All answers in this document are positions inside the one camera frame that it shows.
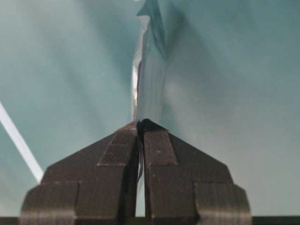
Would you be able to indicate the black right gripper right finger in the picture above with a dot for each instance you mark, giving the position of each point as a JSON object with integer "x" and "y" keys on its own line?
{"x": 185, "y": 186}

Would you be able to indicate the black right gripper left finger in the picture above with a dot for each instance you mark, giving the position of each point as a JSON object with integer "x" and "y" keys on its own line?
{"x": 94, "y": 186}

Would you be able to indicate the long blue tape strip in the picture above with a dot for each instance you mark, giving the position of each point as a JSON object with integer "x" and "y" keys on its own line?
{"x": 20, "y": 144}

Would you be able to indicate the silver zip bag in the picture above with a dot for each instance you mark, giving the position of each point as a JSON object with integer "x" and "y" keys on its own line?
{"x": 148, "y": 67}

